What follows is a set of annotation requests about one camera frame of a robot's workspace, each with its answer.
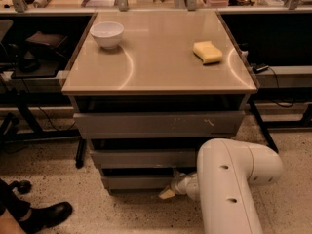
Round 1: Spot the white ceramic bowl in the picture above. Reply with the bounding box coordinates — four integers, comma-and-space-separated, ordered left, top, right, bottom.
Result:
90, 21, 124, 49

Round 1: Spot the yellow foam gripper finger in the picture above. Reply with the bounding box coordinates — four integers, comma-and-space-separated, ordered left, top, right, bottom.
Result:
159, 186, 176, 200

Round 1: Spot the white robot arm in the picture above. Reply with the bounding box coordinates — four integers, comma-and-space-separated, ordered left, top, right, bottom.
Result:
159, 138, 283, 234

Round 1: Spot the black power adapter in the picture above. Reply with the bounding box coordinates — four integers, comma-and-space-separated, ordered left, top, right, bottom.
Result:
252, 63, 269, 74

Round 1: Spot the black chair caster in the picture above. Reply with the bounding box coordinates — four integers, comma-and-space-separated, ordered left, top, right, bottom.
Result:
9, 180, 32, 194

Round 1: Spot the grey drawer cabinet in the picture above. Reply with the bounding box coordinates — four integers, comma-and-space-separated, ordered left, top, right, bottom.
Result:
60, 9, 259, 195

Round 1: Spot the yellow sponge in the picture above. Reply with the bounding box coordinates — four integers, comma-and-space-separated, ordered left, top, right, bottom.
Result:
193, 41, 222, 64

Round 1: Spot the grey drawer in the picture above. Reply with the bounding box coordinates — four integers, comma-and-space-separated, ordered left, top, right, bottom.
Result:
90, 148, 197, 169
74, 111, 245, 139
101, 175, 174, 190

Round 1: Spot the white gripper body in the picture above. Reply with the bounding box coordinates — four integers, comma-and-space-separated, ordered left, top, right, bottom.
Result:
170, 172, 200, 201

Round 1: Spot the black leather shoe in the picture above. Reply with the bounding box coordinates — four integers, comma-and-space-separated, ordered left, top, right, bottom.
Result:
19, 202, 73, 234

